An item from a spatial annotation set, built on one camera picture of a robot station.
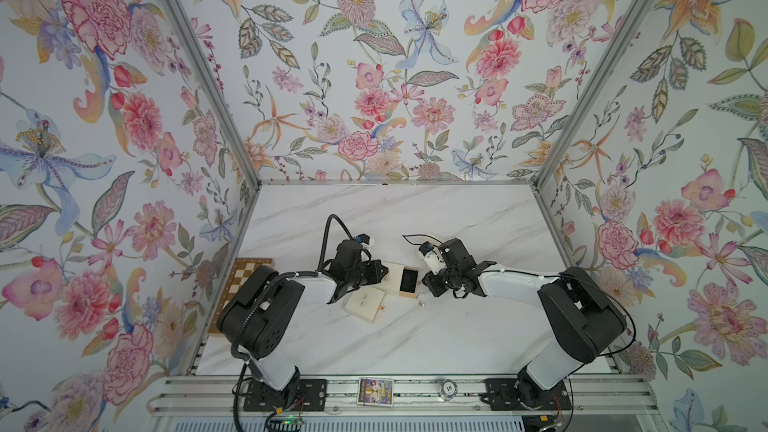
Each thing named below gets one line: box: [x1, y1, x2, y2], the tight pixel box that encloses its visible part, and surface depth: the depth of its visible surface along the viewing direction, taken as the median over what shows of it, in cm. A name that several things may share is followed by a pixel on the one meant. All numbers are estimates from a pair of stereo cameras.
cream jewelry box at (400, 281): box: [380, 261, 420, 299], surface depth 92 cm
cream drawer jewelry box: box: [344, 286, 386, 324], surface depth 88 cm
